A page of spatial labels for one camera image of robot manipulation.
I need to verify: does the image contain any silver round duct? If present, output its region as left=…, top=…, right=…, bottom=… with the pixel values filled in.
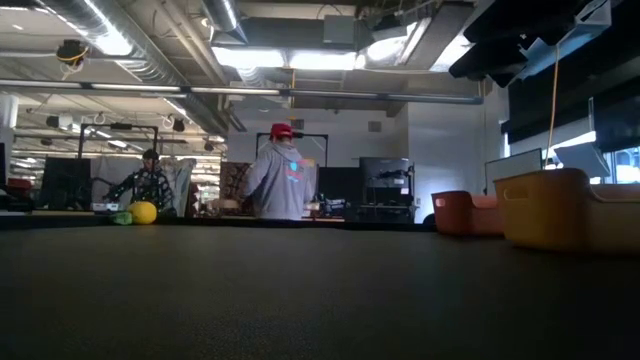
left=199, top=0, right=250, bottom=46

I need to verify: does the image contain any large silver spiral duct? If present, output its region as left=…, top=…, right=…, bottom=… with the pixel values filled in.
left=37, top=0, right=236, bottom=137

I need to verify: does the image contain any orange plastic basket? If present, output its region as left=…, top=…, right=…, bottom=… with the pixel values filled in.
left=431, top=190, right=505, bottom=237

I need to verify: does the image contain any black yellow cable reel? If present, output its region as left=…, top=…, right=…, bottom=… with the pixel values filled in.
left=54, top=38, right=91, bottom=67

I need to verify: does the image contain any white draped cloth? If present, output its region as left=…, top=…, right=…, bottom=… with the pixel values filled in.
left=92, top=156, right=197, bottom=217

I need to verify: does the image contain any yellow plastic basket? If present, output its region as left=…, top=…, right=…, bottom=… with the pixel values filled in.
left=493, top=168, right=640, bottom=257

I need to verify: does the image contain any patterned red tapestry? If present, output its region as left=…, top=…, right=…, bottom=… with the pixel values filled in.
left=218, top=160, right=251, bottom=217

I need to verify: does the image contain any bright light panel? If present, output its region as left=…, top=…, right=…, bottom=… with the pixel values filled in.
left=212, top=46, right=359, bottom=72

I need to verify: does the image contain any yellow toy lemon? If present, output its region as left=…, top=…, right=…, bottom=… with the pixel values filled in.
left=127, top=200, right=159, bottom=225

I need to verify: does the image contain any white board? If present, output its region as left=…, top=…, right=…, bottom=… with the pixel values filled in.
left=484, top=147, right=544, bottom=197

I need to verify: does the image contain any black aluminium table frame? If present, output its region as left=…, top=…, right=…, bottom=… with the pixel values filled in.
left=0, top=213, right=441, bottom=232

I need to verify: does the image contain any black panel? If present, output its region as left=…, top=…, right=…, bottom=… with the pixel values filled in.
left=315, top=166, right=361, bottom=221

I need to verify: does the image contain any grey monitor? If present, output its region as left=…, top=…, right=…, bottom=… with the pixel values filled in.
left=553, top=142, right=612, bottom=179

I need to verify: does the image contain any grey ventilation box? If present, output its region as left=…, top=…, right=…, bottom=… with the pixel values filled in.
left=322, top=14, right=375, bottom=51

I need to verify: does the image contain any black table mat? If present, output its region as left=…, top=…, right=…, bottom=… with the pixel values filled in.
left=0, top=219, right=640, bottom=360

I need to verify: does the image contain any grey horizontal beam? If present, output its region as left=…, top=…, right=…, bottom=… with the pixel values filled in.
left=0, top=77, right=485, bottom=105

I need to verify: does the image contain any yellow cable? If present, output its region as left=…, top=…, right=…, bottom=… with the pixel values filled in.
left=545, top=43, right=562, bottom=164

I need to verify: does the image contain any person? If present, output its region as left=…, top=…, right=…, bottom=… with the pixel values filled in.
left=103, top=148, right=177, bottom=217
left=243, top=122, right=317, bottom=221

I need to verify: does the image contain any black window blind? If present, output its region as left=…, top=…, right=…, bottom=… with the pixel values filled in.
left=501, top=29, right=640, bottom=154

